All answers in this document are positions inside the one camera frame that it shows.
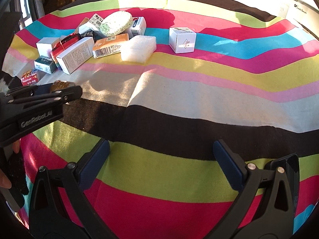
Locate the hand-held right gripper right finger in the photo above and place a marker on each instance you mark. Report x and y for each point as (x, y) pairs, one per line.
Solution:
(229, 165)

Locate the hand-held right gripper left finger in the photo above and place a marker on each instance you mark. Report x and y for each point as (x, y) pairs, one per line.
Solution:
(96, 165)

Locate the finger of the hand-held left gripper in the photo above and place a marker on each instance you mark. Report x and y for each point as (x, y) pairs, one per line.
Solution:
(69, 94)
(37, 89)

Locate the brown textured block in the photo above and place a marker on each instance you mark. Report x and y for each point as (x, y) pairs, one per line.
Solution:
(61, 84)

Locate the white cube box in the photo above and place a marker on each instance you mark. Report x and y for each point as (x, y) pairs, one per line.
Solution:
(182, 42)

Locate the person's left hand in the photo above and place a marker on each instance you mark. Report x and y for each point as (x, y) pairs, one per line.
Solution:
(16, 147)

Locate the red and white packet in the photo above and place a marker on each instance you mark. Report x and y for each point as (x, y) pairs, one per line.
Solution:
(30, 77)

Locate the white and green box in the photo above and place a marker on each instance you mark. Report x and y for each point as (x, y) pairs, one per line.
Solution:
(44, 64)

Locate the long white box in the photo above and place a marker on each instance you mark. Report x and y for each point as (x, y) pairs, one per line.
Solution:
(74, 54)

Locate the plain white box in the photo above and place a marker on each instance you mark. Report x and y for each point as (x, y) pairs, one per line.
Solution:
(46, 45)

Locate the orange box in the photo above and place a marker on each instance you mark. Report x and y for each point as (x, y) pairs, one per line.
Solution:
(109, 45)

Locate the beige box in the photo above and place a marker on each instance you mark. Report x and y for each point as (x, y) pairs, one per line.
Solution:
(82, 25)

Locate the white box with black label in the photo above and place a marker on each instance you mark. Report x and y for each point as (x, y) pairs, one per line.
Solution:
(96, 21)

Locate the white foam block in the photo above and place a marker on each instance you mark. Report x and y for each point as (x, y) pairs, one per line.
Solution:
(138, 48)

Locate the white green oval sponge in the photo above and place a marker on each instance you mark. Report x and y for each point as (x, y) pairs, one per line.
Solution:
(116, 23)

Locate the dark carved furniture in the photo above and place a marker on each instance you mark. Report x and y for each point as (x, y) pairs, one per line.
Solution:
(62, 2)

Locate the striped tablecloth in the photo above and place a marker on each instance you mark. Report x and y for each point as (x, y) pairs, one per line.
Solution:
(174, 92)

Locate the white box with red mark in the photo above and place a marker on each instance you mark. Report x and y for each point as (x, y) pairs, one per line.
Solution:
(139, 27)

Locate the white appliance carton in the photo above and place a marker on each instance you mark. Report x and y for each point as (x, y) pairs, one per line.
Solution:
(301, 10)

